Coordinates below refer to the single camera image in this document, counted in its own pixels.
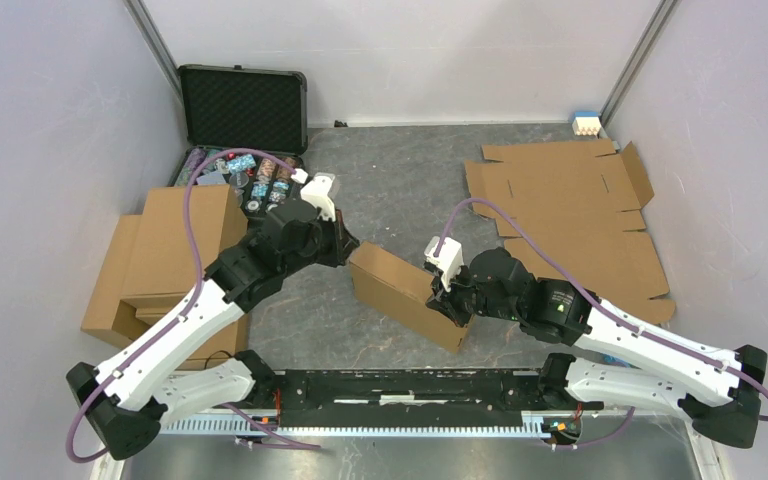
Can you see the white toothed cable duct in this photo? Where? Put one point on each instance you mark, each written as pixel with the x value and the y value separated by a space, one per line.
pixel 228 424

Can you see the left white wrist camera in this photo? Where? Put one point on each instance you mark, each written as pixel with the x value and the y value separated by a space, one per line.
pixel 318 190

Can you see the stack of flat cardboard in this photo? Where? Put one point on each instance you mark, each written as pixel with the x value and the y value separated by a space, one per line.
pixel 581 203

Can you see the black poker chip case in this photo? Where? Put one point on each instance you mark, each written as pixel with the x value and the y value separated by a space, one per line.
pixel 232 107

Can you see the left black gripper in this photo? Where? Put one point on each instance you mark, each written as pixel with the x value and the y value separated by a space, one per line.
pixel 344 243

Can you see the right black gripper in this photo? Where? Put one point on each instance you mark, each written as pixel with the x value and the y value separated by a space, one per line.
pixel 444 302

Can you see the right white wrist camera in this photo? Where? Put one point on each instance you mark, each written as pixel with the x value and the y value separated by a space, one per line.
pixel 444 259

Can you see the left aluminium corner post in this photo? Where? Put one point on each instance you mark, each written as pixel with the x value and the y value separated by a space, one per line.
pixel 153 39

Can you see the cardboard box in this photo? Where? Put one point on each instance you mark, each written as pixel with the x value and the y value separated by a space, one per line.
pixel 111 320
pixel 399 290
pixel 162 268

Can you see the white blue block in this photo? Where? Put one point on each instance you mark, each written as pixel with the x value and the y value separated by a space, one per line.
pixel 586 123

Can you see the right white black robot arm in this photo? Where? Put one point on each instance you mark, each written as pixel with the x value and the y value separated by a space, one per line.
pixel 715 390

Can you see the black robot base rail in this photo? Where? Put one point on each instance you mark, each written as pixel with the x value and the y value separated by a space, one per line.
pixel 418 398

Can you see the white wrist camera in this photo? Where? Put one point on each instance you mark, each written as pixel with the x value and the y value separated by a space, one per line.
pixel 444 259
pixel 318 190

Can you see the right aluminium corner post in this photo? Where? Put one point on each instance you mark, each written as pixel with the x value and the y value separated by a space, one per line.
pixel 654 28

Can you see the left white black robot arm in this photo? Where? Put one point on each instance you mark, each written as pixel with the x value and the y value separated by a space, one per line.
pixel 130 397

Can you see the aluminium corner post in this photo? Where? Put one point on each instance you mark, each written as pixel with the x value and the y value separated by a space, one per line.
pixel 153 39
pixel 654 28

